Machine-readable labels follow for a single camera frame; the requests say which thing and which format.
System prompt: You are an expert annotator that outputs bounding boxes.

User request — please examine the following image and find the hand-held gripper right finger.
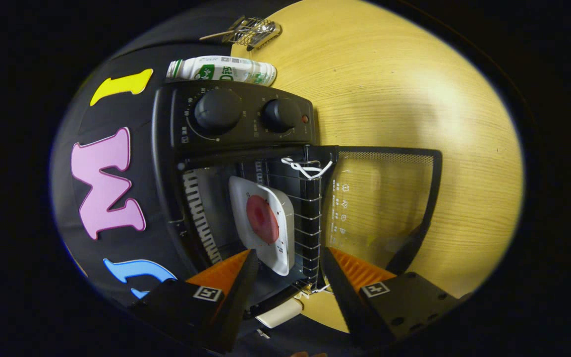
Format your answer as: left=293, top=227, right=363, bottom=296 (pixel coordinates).
left=321, top=246, right=469, bottom=348

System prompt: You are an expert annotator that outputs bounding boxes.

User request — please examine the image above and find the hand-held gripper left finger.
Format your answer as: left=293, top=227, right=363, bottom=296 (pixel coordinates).
left=129, top=249, right=260, bottom=354

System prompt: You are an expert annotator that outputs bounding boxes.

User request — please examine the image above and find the round pink meat slice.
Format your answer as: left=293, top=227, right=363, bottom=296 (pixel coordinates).
left=246, top=195, right=280, bottom=244

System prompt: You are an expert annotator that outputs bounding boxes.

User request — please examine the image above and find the white square plate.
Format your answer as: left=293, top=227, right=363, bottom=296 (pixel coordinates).
left=228, top=176, right=295, bottom=276

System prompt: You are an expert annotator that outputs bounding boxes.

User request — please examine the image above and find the black toaster oven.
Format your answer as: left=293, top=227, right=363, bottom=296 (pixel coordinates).
left=152, top=79, right=442, bottom=318

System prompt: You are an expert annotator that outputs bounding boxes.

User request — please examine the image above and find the white pop-up toaster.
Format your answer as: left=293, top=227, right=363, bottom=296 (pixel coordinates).
left=256, top=297, right=303, bottom=329

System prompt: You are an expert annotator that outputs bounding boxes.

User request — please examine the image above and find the white bottle with green label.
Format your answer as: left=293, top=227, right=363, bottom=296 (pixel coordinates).
left=167, top=55, right=277, bottom=87

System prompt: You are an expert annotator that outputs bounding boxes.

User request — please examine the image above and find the clear square utensil holder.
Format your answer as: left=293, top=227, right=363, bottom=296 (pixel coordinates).
left=226, top=16, right=282, bottom=51

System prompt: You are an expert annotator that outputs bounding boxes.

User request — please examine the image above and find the white string loop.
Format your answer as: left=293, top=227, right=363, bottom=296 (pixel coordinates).
left=282, top=157, right=333, bottom=180

